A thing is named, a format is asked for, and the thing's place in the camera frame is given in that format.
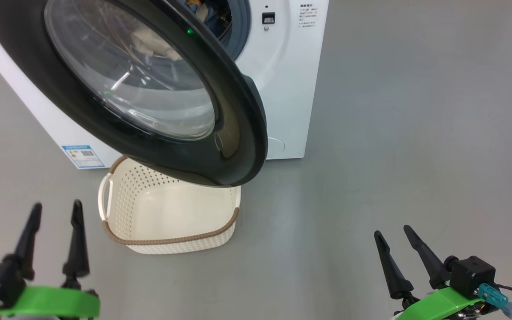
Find grey rubber door gasket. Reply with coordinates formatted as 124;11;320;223
214;0;252;60

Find black-rimmed glass washer door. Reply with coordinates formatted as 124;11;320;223
0;0;268;187

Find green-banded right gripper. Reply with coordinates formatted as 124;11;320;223
374;225;483;320

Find blue cartoon print garment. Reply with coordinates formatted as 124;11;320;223
185;0;232;40

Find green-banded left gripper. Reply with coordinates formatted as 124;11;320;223
0;200;101;319

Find blue energy label sticker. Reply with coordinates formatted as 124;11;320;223
62;144;105;169

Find teal right cable connector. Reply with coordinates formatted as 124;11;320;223
478;284;512;318

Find white front-load washing machine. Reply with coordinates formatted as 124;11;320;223
0;0;330;169

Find cream perforated laundry basket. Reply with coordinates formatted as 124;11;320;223
98;156;242;255

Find small printed text sticker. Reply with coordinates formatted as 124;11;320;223
300;4;318;29

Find round white filter cover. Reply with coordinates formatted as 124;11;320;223
265;137;286;156

